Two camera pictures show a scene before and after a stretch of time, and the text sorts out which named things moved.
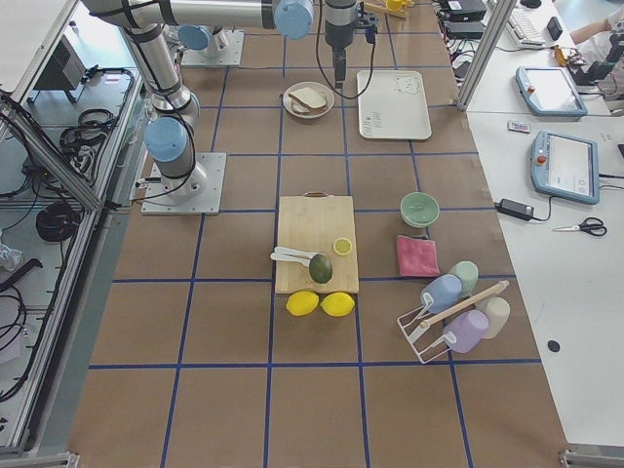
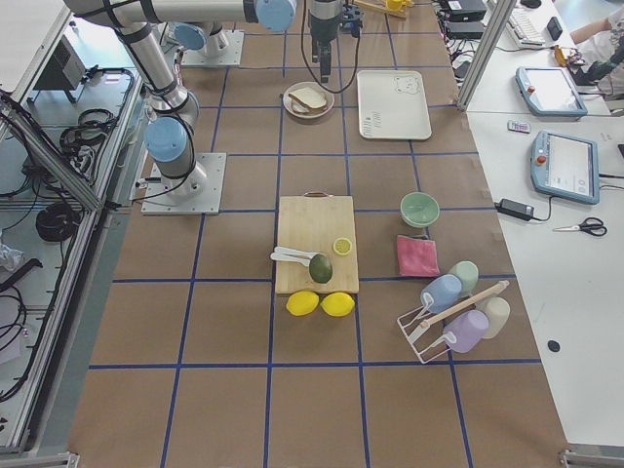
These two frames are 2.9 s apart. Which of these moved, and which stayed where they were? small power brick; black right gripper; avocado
Moved: black right gripper
Stayed: small power brick; avocado
